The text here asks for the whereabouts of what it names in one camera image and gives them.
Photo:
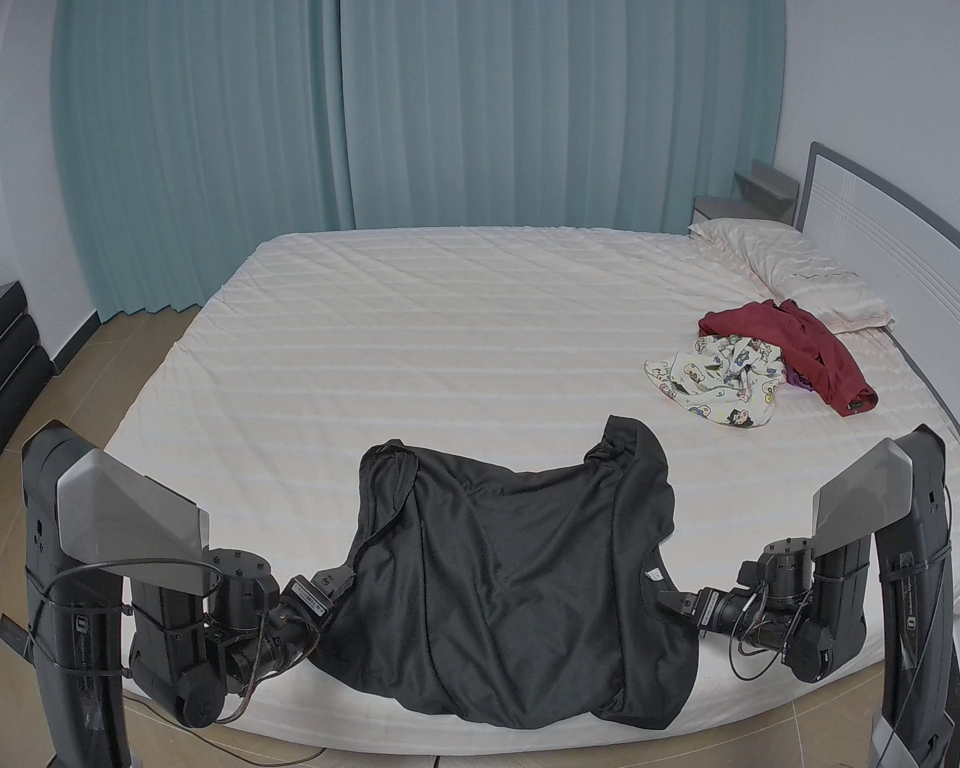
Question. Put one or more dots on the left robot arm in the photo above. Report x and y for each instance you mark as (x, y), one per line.
(127, 510)

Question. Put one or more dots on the bed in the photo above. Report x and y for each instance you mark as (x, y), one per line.
(450, 337)

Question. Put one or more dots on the small black box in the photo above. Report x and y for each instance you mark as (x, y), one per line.
(11, 634)

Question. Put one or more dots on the dark red garment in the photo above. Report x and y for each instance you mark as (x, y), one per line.
(825, 352)

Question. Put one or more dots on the grey bedside table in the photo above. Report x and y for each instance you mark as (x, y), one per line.
(742, 199)

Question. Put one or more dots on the cream pillow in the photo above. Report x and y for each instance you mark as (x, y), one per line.
(802, 270)

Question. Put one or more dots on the dark grey chest of drawers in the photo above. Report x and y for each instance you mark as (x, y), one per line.
(19, 352)

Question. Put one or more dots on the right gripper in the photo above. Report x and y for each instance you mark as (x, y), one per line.
(724, 611)

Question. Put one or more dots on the black T-shirt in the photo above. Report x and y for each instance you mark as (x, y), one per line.
(510, 585)

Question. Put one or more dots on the white printed garment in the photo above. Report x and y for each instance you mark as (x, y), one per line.
(720, 382)

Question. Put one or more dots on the purple garment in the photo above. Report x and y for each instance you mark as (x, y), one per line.
(797, 379)

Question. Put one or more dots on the blue-green curtain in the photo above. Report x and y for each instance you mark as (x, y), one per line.
(562, 112)
(202, 150)

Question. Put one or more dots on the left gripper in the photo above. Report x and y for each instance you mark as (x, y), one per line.
(307, 596)

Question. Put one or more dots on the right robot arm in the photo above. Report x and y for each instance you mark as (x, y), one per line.
(855, 495)

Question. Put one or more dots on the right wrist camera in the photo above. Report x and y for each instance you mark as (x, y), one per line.
(750, 576)

